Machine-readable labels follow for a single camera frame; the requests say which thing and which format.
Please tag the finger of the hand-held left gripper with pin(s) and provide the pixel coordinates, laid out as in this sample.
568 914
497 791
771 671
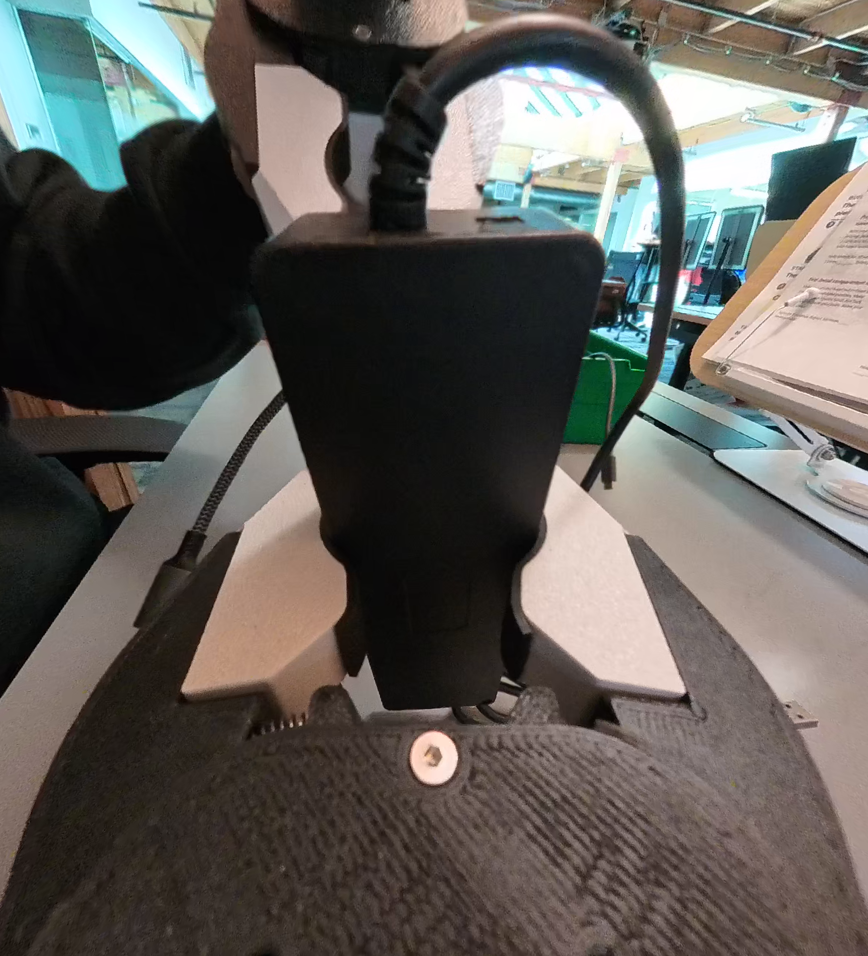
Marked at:
292 127
456 134

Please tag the person's left forearm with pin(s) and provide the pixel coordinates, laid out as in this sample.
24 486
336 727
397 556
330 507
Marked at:
105 261

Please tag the wooden document stand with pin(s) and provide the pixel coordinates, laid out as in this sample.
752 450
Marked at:
732 306

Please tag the black monitor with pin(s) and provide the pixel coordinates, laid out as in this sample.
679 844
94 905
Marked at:
811 179

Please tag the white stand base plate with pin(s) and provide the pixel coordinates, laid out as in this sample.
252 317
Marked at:
777 478

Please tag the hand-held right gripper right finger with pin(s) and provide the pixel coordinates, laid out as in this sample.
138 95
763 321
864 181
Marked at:
598 605

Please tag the silver usb plug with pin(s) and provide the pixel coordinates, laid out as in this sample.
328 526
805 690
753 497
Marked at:
800 713

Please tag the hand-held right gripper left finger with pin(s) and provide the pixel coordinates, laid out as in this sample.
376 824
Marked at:
254 605

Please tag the black chair armrest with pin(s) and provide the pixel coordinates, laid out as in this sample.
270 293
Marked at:
105 437

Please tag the green plastic bin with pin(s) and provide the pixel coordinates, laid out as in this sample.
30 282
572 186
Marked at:
590 396

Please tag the person's black clothing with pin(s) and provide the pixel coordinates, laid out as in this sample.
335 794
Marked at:
15 560

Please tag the black office chair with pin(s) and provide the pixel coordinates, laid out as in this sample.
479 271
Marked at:
624 291

